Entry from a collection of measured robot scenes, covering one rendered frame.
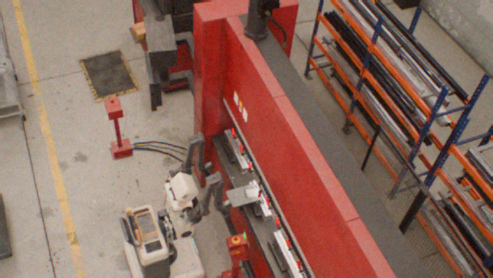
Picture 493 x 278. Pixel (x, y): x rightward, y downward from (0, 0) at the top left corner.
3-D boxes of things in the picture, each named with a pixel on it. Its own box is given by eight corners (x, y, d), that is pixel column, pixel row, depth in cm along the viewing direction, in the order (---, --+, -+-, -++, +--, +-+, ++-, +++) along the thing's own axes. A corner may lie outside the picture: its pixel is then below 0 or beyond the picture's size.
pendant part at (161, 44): (149, 84, 541) (143, 15, 475) (172, 81, 544) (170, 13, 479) (154, 120, 510) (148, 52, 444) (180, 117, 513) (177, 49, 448)
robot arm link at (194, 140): (187, 133, 429) (191, 142, 423) (202, 131, 434) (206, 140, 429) (180, 168, 461) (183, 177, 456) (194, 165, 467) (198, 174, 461)
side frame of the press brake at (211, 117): (194, 171, 610) (193, 3, 431) (261, 153, 631) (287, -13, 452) (201, 188, 595) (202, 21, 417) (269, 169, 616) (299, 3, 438)
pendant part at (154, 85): (146, 79, 525) (143, 51, 497) (158, 77, 527) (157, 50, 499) (150, 112, 497) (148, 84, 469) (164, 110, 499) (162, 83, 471)
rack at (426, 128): (303, 75, 722) (327, -41, 586) (334, 67, 735) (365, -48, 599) (390, 201, 596) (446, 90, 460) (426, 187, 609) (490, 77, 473)
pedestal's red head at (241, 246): (225, 243, 478) (226, 232, 464) (243, 239, 481) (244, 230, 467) (231, 262, 466) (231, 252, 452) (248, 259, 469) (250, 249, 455)
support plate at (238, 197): (225, 192, 474) (225, 191, 473) (252, 184, 480) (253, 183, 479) (232, 208, 463) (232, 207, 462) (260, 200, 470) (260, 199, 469)
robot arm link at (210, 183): (205, 173, 404) (209, 183, 399) (221, 170, 410) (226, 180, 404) (195, 207, 437) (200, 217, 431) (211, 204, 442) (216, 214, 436)
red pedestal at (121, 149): (108, 148, 626) (99, 98, 562) (129, 142, 632) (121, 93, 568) (113, 160, 615) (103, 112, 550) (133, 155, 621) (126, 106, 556)
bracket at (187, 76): (168, 79, 541) (167, 74, 535) (190, 74, 547) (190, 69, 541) (180, 106, 518) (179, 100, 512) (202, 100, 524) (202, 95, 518)
